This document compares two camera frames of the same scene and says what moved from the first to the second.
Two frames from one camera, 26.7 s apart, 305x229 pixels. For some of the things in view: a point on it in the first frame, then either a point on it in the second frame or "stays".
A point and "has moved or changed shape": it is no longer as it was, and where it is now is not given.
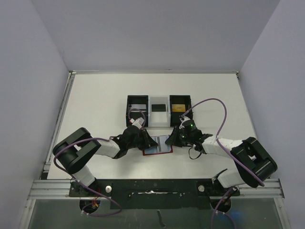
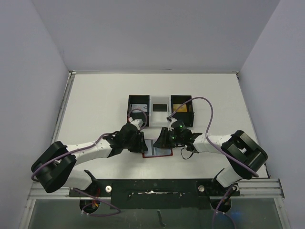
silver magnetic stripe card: x=162 y=146 has moved or changed shape
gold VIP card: x=177 y=108 stays
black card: x=158 y=108 stays
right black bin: x=179 y=99 stays
